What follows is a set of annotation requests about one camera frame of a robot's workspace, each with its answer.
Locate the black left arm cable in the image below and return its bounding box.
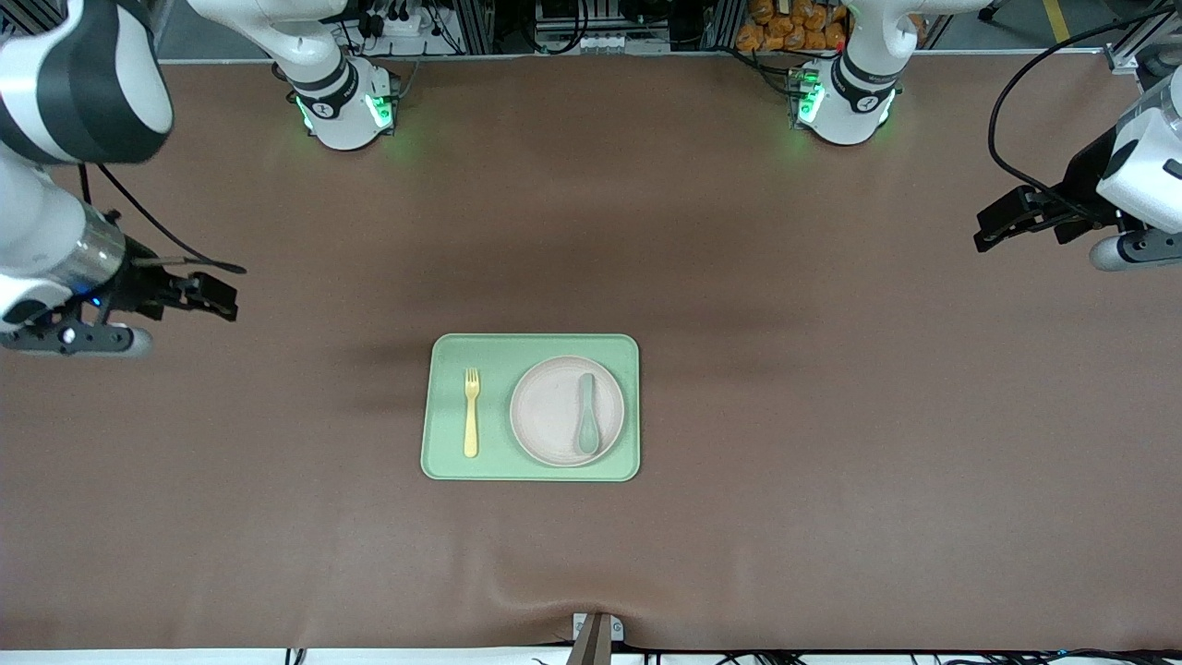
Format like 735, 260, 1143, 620
987, 0, 1182, 219

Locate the orange packaged goods pile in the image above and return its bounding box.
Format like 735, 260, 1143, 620
736, 0, 849, 54

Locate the green plastic spoon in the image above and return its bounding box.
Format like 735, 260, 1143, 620
574, 371, 602, 457

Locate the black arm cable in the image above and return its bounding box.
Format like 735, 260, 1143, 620
987, 0, 1182, 219
78, 162, 248, 276

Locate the metal table edge clamp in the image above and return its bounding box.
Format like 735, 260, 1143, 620
571, 611, 625, 665

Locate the light green rectangular tray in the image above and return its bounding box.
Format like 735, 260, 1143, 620
420, 332, 641, 483

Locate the yellow plastic fork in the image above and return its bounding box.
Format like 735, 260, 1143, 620
463, 368, 482, 460

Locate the round beige plate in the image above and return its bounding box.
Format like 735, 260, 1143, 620
509, 355, 627, 469

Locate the brown table cover mat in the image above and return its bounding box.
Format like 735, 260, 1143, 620
0, 51, 1182, 653

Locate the white power strip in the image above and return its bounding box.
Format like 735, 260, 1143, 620
365, 0, 446, 38

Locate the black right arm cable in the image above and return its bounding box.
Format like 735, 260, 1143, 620
78, 162, 248, 276

